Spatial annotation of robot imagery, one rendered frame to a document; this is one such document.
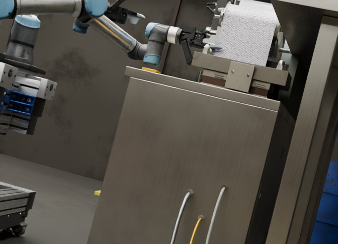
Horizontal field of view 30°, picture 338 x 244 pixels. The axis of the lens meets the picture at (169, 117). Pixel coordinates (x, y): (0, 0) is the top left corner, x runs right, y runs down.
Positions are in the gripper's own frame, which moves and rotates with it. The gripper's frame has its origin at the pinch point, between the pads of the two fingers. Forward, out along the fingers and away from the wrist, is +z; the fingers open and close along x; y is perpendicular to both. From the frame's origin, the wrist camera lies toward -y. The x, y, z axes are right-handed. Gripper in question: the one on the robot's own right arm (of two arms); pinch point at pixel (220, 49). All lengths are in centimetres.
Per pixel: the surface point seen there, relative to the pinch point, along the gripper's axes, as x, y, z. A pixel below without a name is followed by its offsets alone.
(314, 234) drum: 299, -95, 54
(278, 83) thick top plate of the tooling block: -20.1, -11.6, 31.6
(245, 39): -0.4, 6.8, 10.2
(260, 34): -0.4, 10.3, 16.2
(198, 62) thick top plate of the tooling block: -20.1, -10.1, -2.9
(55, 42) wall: 367, 27, -271
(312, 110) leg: -77, -25, 51
